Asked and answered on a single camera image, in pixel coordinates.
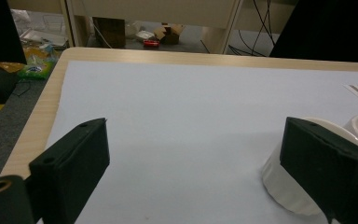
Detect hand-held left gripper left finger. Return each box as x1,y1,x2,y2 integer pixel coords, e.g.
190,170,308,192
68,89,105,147
28,117,111,224

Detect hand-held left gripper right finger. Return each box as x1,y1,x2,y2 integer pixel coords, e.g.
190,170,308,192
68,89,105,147
279,116,358,224

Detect green packet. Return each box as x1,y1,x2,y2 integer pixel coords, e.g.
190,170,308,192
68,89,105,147
18,60,57,80

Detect orange packet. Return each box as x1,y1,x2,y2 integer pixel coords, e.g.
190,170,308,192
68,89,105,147
0,46,55,74

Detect pale lilac table mat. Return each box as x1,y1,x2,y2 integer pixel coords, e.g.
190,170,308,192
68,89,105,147
36,60,358,224

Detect clear plastic bag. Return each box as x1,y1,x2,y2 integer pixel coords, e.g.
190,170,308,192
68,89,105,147
10,8,69,48

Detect black curtain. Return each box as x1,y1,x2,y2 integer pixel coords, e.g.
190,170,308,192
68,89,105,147
268,0,358,67
0,0,27,66

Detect red box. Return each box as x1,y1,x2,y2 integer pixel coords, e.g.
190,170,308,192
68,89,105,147
143,39,161,49

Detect white crumpled wrapper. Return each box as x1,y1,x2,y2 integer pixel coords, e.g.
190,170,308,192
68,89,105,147
135,30,157,41

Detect small open cardboard box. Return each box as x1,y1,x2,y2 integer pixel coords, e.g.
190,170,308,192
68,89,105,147
153,23,186,45

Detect thin white cable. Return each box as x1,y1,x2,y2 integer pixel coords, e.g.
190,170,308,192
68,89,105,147
88,21,113,49

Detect black wall cables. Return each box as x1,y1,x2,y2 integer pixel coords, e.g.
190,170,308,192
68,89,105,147
227,0,281,58

